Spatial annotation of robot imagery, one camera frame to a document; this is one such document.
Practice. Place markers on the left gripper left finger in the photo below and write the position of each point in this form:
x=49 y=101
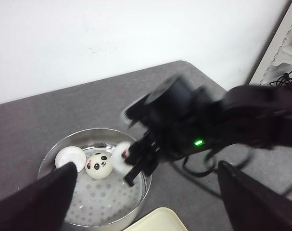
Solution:
x=42 y=205

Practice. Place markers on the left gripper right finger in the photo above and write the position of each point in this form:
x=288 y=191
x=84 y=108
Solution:
x=250 y=205

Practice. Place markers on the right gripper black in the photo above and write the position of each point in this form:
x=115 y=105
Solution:
x=178 y=119

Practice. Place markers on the panda bun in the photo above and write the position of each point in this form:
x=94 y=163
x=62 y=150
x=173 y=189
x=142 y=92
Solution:
x=119 y=154
x=98 y=165
x=71 y=154

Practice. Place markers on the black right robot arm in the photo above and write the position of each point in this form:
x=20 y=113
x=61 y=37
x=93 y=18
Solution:
x=256 y=116

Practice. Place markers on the stainless steel steamer pot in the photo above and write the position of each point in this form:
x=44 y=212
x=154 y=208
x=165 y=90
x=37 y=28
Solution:
x=108 y=204

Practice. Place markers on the cream rectangular tray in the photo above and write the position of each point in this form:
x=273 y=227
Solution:
x=160 y=219

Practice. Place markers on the white shelf unit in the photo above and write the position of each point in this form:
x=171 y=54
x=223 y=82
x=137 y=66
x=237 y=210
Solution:
x=277 y=59

